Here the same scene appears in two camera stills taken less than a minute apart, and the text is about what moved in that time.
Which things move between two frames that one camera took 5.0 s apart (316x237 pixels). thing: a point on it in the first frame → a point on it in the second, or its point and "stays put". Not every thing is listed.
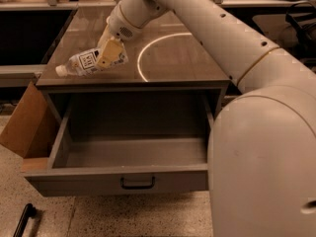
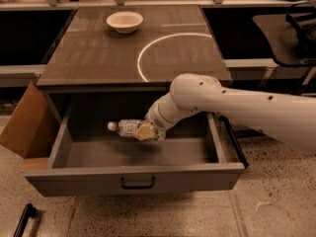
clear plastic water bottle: [86, 62] → [126, 127]
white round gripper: [118, 28] → [155, 118]
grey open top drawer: [116, 142] stays put
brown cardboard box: [32, 129] stays put
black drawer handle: [136, 188] stays put
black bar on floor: [29, 210] stays put
